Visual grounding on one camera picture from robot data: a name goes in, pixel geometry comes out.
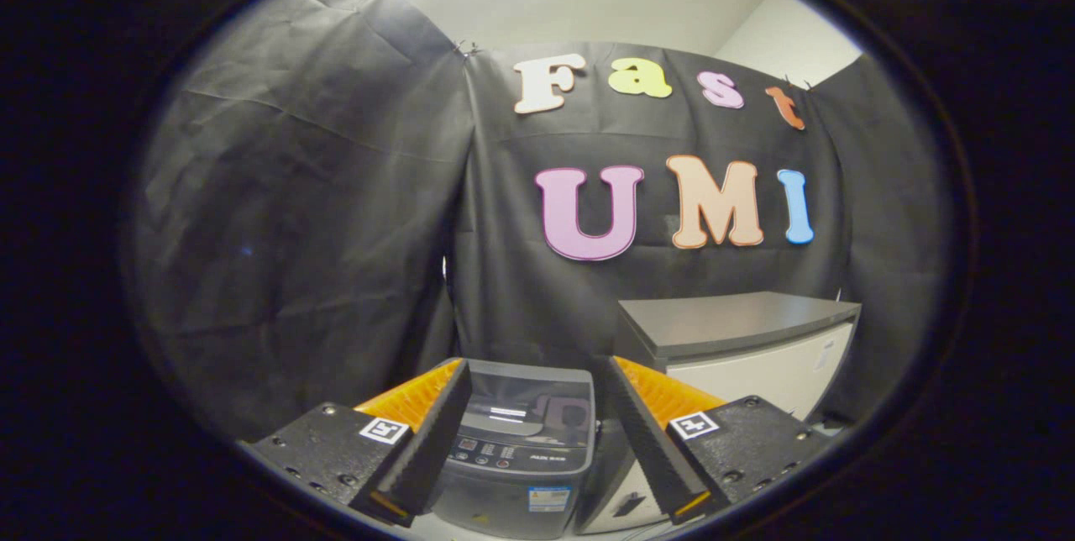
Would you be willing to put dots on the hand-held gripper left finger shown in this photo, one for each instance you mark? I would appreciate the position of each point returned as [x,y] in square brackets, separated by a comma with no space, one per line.
[428,444]

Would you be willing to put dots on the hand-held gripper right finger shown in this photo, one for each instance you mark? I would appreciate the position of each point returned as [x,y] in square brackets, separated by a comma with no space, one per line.
[647,440]

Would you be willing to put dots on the beige cabinet with grey top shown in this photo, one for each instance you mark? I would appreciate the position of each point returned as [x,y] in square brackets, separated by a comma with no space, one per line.
[739,323]

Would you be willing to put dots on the grey washing machine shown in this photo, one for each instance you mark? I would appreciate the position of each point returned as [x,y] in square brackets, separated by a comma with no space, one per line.
[495,503]

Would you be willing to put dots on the black backdrop cloth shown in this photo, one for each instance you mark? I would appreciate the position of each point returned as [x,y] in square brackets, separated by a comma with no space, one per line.
[294,188]

